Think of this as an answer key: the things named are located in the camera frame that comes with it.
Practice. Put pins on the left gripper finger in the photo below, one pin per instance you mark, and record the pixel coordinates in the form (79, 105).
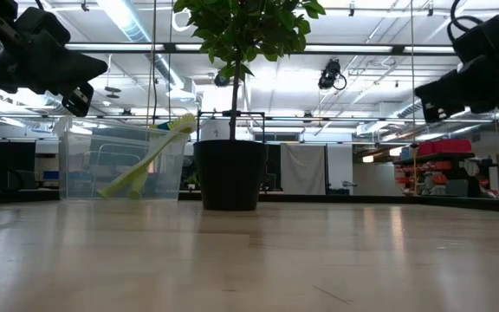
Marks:
(50, 65)

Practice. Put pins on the white hanging sheet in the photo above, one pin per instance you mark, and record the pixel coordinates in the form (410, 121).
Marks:
(303, 169)

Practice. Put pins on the black table edge frame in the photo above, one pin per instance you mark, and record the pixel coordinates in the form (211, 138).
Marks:
(449, 201)

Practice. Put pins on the black cabinet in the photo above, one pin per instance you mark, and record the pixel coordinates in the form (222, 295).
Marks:
(2, 164)

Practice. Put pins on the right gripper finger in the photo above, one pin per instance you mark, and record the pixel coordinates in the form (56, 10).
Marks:
(487, 84)

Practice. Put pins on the clear plastic bin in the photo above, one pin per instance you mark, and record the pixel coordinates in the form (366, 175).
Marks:
(102, 173)

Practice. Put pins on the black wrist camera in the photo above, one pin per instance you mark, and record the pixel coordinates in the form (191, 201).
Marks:
(440, 113)
(78, 99)

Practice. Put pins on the black ceiling spotlight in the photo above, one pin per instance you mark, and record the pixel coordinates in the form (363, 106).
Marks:
(219, 81)

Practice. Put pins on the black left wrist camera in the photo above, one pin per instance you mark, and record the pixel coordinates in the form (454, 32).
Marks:
(78, 99)

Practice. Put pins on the black overhead rig camera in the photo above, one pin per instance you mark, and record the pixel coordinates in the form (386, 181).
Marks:
(329, 73)

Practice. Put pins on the shelf with red boxes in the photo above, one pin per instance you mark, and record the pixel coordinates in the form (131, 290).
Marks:
(440, 169)

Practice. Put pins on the black plant pot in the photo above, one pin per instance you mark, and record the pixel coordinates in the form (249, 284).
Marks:
(230, 177)

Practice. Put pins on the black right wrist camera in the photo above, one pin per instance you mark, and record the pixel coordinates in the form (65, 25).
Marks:
(440, 113)

